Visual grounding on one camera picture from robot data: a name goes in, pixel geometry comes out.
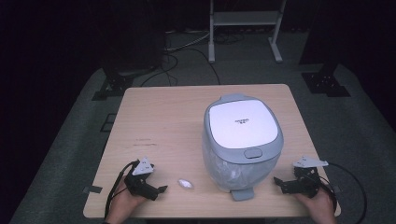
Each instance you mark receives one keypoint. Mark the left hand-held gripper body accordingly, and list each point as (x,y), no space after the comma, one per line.
(138,183)

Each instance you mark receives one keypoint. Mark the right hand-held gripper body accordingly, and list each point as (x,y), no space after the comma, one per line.
(303,183)

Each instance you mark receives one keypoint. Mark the white paper ball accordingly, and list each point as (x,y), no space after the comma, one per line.
(185,183)

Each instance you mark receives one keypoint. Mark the grey lidded trash can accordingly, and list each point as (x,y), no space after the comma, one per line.
(243,137)

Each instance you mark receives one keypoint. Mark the person's left hand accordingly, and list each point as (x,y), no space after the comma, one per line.
(123,205)

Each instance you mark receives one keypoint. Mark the person's right hand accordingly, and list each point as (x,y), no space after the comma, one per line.
(317,207)

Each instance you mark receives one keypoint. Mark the clear plastic bin liner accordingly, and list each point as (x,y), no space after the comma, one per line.
(236,172)

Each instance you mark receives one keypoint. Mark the grey tape strip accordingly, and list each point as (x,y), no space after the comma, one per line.
(92,189)

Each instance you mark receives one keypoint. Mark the black stand base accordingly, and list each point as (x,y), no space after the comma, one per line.
(112,87)
(327,84)

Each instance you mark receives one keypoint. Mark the white metal stand frame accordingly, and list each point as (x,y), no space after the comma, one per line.
(246,18)

